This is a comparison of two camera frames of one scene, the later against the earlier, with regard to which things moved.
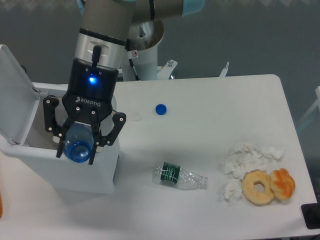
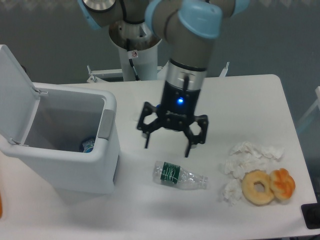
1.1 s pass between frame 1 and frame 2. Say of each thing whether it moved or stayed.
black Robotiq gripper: moved
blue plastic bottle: moved
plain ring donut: stayed
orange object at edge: stayed
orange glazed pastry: stayed
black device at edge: stayed
